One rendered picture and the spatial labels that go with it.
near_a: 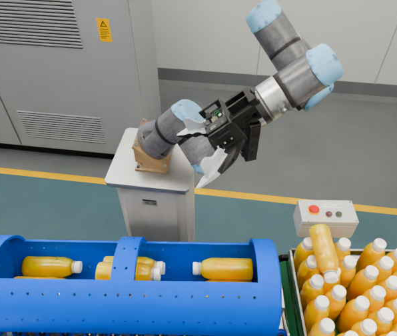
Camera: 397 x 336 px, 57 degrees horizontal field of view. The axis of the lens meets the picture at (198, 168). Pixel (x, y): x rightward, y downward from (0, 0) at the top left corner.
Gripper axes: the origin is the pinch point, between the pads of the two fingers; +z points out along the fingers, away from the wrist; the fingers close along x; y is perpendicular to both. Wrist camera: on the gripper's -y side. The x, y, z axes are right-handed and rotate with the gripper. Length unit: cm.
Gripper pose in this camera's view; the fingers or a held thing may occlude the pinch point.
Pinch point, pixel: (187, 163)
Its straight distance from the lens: 79.3
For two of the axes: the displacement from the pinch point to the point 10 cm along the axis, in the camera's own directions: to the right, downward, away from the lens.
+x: 2.9, 7.6, -5.9
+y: -5.1, -4.0, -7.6
